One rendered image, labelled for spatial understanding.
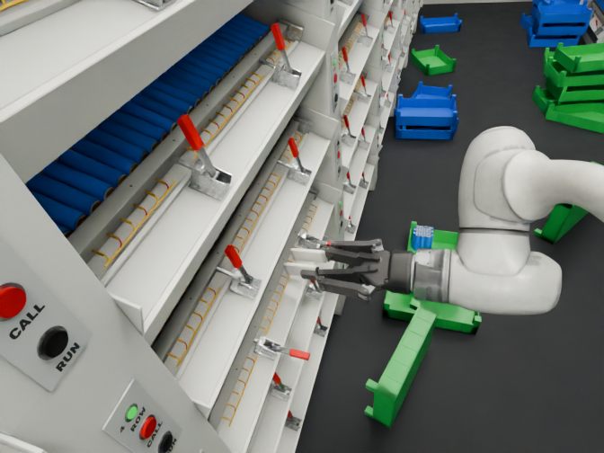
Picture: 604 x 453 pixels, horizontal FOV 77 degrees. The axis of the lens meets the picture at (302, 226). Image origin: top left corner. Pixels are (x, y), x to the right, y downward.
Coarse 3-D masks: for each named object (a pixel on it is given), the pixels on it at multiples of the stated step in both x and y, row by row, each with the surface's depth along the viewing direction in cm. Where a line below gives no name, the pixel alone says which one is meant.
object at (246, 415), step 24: (312, 192) 95; (336, 192) 95; (312, 216) 93; (312, 264) 84; (288, 288) 79; (288, 312) 76; (264, 336) 71; (264, 360) 68; (240, 384) 65; (264, 384) 66; (240, 408) 63; (240, 432) 60
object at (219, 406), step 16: (304, 208) 91; (288, 240) 83; (288, 256) 81; (272, 272) 77; (272, 288) 75; (256, 320) 70; (240, 352) 66; (240, 368) 64; (224, 384) 62; (224, 400) 60; (240, 400) 62
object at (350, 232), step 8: (368, 160) 170; (376, 160) 168; (368, 168) 168; (368, 176) 165; (360, 184) 160; (368, 184) 158; (360, 192) 157; (360, 200) 154; (352, 208) 150; (360, 208) 152; (352, 216) 148; (352, 224) 145; (344, 232) 141; (352, 232) 142; (352, 240) 140
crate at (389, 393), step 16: (416, 304) 112; (416, 320) 108; (432, 320) 107; (416, 336) 104; (400, 352) 102; (416, 352) 101; (400, 368) 99; (416, 368) 112; (368, 384) 97; (384, 384) 96; (400, 384) 96; (384, 400) 96; (400, 400) 104; (384, 416) 103
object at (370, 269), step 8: (320, 272) 69; (328, 272) 69; (336, 272) 68; (344, 272) 68; (352, 272) 67; (360, 272) 67; (368, 272) 66; (376, 272) 66; (344, 280) 69; (352, 280) 69; (360, 280) 69
